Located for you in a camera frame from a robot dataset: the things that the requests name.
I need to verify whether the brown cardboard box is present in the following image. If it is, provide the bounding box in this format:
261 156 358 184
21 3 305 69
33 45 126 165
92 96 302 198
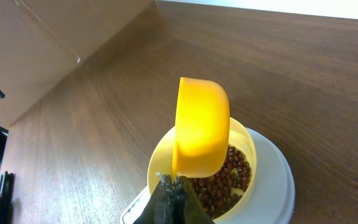
0 0 149 128

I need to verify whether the yellow measuring scoop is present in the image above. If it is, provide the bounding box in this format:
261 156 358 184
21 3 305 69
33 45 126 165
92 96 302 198
172 77 230 178

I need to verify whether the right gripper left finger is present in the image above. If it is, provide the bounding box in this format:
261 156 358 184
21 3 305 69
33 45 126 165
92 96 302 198
134 172 175 224

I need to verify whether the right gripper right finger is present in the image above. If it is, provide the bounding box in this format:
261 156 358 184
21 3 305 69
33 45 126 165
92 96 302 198
174 175 214 224

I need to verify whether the white digital kitchen scale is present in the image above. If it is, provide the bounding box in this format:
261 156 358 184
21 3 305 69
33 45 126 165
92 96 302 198
120 127 295 224

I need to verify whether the pale yellow plastic bowl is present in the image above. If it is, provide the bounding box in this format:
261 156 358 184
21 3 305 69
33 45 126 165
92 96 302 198
147 118 257 223

